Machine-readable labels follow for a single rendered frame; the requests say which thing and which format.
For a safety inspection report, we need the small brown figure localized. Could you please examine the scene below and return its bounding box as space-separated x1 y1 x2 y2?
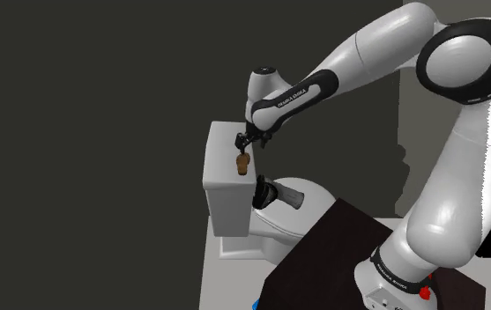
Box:
235 151 252 177

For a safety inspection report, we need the black and grey flashlight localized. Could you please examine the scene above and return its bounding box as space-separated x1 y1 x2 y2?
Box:
251 173 306 211

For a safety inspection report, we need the white toilet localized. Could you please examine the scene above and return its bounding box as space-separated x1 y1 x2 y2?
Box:
202 121 338 265

